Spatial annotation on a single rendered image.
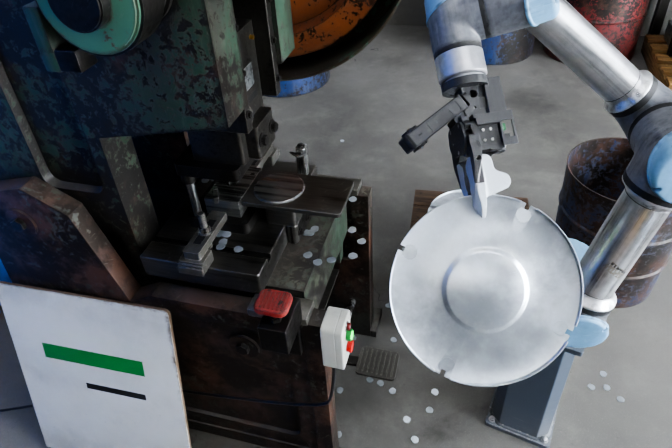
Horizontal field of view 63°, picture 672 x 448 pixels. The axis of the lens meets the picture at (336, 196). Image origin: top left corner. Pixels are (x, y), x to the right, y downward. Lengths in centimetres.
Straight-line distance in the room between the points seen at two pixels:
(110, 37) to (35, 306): 89
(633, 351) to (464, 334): 132
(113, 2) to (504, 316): 73
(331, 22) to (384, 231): 117
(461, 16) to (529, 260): 38
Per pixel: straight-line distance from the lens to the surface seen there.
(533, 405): 170
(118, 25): 90
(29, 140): 137
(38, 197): 134
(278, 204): 129
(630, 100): 112
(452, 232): 84
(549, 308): 90
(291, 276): 129
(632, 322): 223
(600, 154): 227
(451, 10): 89
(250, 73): 123
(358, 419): 181
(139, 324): 145
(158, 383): 155
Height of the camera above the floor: 156
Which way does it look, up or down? 37 degrees down
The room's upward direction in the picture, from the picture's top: 3 degrees counter-clockwise
